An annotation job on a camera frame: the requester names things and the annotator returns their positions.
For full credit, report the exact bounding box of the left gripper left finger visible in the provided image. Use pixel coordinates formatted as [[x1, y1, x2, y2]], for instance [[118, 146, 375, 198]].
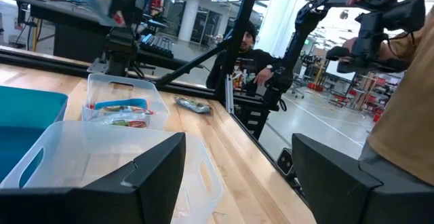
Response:
[[0, 132, 186, 224]]

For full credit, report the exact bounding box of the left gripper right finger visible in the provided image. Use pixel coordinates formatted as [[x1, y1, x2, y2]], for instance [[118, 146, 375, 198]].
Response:
[[291, 133, 434, 224]]

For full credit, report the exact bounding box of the clear plastic bin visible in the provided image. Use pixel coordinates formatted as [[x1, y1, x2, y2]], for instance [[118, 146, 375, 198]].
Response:
[[81, 73, 170, 130], [0, 120, 224, 224]]

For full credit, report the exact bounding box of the green silver granola bar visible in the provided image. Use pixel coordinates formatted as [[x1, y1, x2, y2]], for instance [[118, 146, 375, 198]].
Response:
[[173, 94, 213, 114]]

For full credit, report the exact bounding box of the person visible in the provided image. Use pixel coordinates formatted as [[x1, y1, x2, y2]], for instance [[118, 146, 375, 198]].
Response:
[[205, 20, 284, 91], [342, 0, 434, 187]]

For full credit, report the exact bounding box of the teal plastic tray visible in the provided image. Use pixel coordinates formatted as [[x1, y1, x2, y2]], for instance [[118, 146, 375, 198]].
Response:
[[0, 85, 69, 184]]

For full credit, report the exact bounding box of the silver aluminium extrusion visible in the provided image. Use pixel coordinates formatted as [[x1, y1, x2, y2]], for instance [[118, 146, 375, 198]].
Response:
[[224, 74, 235, 115]]

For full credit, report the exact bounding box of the keyboard with blue keys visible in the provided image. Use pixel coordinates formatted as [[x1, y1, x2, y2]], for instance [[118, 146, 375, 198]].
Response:
[[140, 33, 176, 59]]

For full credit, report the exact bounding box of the black desk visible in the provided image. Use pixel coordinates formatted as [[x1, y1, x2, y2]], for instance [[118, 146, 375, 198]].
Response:
[[13, 0, 211, 72]]

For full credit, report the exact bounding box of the small table-edge camera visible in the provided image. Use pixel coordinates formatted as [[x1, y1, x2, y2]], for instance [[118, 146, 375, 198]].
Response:
[[276, 147, 294, 176]]

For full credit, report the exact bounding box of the yellow cable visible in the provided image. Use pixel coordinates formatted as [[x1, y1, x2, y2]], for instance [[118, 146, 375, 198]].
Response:
[[32, 0, 72, 52]]

